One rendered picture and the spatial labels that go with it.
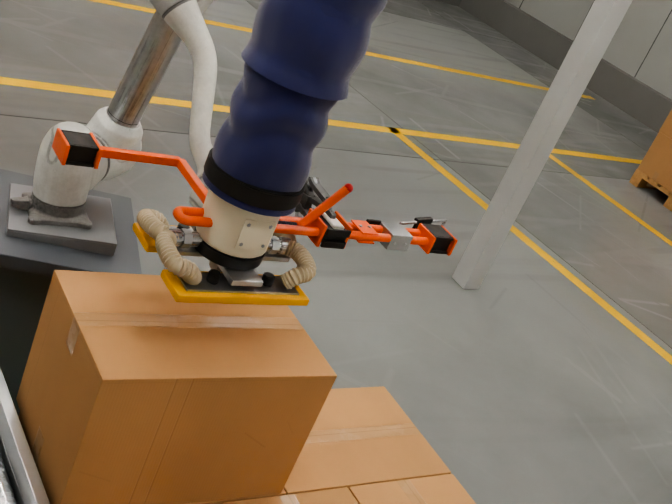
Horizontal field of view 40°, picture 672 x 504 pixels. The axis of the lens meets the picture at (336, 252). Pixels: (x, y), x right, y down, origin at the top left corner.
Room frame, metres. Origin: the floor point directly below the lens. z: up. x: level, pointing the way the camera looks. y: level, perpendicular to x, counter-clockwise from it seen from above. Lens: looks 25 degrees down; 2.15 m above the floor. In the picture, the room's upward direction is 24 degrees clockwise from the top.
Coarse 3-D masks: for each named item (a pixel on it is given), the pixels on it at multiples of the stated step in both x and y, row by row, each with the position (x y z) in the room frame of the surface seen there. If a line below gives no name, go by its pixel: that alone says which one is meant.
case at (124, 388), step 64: (64, 320) 1.76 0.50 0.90; (128, 320) 1.80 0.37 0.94; (192, 320) 1.91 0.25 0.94; (256, 320) 2.03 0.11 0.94; (64, 384) 1.68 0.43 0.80; (128, 384) 1.60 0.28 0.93; (192, 384) 1.70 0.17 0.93; (256, 384) 1.80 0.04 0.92; (320, 384) 1.92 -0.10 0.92; (64, 448) 1.61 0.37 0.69; (128, 448) 1.63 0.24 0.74; (192, 448) 1.74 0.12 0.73; (256, 448) 1.86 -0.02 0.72
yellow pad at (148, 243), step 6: (138, 228) 1.88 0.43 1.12; (180, 228) 1.92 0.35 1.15; (186, 228) 1.92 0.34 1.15; (138, 234) 1.87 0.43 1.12; (144, 234) 1.87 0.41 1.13; (144, 240) 1.85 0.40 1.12; (150, 240) 1.85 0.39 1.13; (144, 246) 1.84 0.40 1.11; (150, 246) 1.83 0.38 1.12; (156, 252) 1.85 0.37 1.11
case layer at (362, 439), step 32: (320, 416) 2.34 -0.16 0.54; (352, 416) 2.41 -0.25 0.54; (384, 416) 2.49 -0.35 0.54; (32, 448) 1.76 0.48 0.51; (320, 448) 2.20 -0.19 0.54; (352, 448) 2.26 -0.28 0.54; (384, 448) 2.33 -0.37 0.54; (416, 448) 2.40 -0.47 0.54; (288, 480) 2.01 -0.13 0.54; (320, 480) 2.07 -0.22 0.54; (352, 480) 2.12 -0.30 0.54; (384, 480) 2.18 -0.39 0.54; (416, 480) 2.25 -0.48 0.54; (448, 480) 2.31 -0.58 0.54
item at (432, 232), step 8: (424, 224) 2.30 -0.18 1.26; (432, 224) 2.33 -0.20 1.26; (424, 232) 2.27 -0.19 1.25; (432, 232) 2.27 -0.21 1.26; (440, 232) 2.30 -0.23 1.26; (448, 232) 2.32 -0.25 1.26; (432, 240) 2.24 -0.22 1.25; (440, 240) 2.27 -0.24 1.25; (448, 240) 2.28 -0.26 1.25; (456, 240) 2.29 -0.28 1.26; (424, 248) 2.25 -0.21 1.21; (432, 248) 2.27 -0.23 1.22; (440, 248) 2.28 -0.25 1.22; (448, 248) 2.30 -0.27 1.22
